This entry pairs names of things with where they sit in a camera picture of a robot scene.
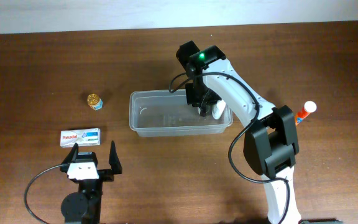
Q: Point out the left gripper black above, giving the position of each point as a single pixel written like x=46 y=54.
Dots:
x=108 y=175

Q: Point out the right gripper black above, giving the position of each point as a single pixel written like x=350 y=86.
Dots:
x=191 y=98

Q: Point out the black bottle white cap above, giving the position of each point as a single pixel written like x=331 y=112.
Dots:
x=203 y=111

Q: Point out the white translucent bottle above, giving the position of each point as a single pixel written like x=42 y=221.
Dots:
x=218 y=109

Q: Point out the orange tube white cap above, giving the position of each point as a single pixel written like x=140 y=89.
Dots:
x=308 y=108

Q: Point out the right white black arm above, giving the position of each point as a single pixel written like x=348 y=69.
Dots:
x=270 y=136

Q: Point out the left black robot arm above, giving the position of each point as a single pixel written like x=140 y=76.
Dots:
x=84 y=205

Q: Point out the clear plastic container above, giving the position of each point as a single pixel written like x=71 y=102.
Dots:
x=158 y=113

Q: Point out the white Panadol box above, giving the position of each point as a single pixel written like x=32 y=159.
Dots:
x=81 y=137

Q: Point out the gold lid small jar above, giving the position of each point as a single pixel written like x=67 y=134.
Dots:
x=94 y=101

